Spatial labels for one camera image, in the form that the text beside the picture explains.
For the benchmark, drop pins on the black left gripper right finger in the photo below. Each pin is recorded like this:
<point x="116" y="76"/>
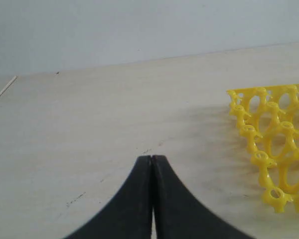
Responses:
<point x="179" y="215"/>

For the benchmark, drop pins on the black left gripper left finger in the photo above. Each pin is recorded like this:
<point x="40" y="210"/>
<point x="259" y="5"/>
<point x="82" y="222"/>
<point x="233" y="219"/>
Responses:
<point x="128" y="215"/>

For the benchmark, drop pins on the yellow plastic egg tray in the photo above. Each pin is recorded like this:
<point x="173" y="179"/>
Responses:
<point x="268" y="118"/>

